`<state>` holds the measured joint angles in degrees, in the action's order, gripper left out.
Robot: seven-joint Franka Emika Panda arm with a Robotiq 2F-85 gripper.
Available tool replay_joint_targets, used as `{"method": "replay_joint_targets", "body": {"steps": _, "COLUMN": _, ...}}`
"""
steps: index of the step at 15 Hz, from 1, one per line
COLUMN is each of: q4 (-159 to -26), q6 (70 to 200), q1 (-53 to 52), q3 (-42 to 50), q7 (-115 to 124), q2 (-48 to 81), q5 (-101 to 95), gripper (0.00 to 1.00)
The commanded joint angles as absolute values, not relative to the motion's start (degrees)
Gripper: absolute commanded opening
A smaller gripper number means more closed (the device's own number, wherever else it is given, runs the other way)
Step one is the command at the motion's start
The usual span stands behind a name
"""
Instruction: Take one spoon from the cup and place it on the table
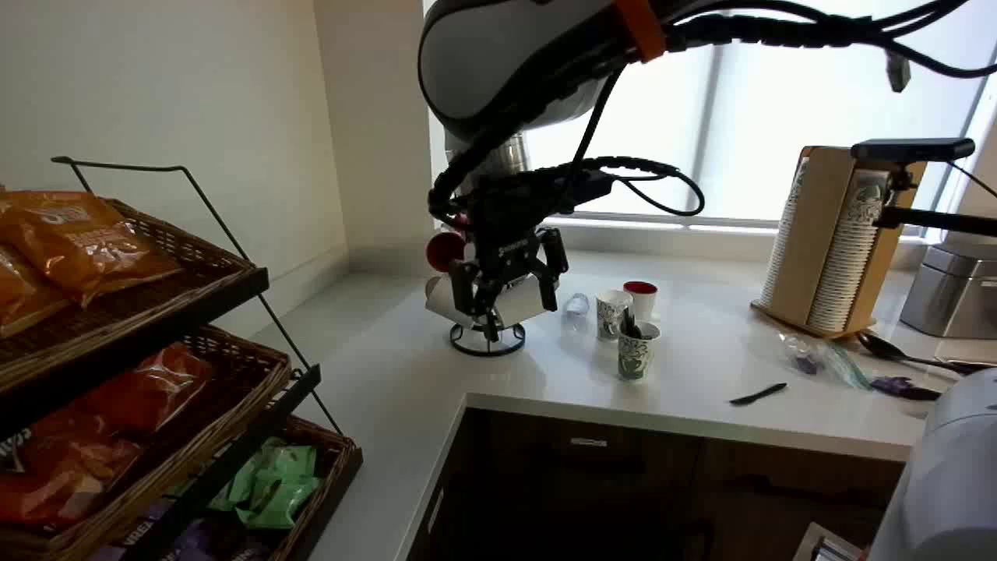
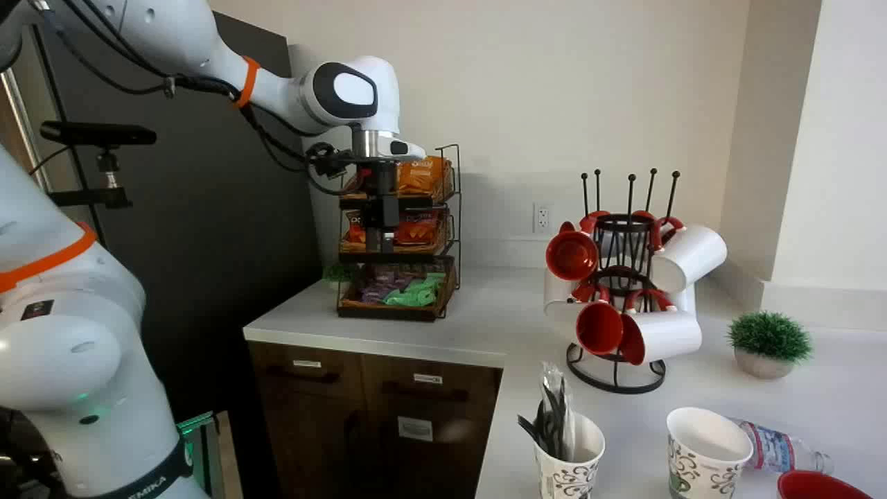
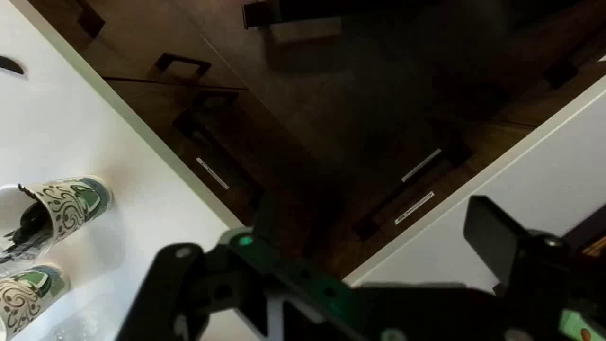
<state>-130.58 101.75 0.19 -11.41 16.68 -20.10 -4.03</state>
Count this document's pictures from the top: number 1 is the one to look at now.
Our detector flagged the white cup red inside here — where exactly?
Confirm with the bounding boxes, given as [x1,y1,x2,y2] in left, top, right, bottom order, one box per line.
[624,282,656,323]

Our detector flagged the grey appliance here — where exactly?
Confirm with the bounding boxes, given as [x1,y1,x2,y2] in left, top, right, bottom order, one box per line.
[902,244,997,341]

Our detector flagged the wire basket snack rack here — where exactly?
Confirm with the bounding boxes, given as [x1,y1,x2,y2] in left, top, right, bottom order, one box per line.
[0,185,361,561]

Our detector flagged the red mug on rack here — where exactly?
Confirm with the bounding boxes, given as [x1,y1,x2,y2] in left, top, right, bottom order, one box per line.
[427,231,468,270]

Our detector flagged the empty patterned paper cup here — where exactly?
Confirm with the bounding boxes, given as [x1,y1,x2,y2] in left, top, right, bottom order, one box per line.
[594,290,628,341]

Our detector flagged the orange snack bag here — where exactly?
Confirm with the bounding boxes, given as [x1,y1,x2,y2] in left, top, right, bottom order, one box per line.
[0,190,182,308]

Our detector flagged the black spoon on counter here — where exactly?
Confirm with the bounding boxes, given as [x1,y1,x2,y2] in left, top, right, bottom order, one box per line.
[730,384,788,407]

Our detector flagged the red snack bag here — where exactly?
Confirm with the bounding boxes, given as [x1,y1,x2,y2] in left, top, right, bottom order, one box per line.
[0,344,216,529]

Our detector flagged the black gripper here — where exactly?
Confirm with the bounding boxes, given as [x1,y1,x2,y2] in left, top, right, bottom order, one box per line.
[449,168,610,319]

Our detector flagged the white mug on rack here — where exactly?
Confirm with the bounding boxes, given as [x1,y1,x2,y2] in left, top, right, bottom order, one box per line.
[495,279,545,323]

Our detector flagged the black mug tree rack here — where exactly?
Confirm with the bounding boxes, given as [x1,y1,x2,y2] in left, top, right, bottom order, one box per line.
[423,223,542,360]

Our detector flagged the wooden cabinet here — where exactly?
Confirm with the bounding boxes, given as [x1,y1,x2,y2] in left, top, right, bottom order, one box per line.
[405,407,902,561]

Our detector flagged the patterned paper cup with spoons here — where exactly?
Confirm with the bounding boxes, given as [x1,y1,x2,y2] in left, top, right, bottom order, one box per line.
[618,323,662,380]

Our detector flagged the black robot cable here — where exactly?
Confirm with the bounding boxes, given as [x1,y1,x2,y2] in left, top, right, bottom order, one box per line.
[427,60,711,224]

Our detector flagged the green snack bag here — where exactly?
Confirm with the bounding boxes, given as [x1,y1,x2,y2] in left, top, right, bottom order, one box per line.
[210,437,320,529]

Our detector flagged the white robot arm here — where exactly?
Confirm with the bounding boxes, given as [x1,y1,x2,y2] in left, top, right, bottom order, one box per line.
[419,0,967,320]

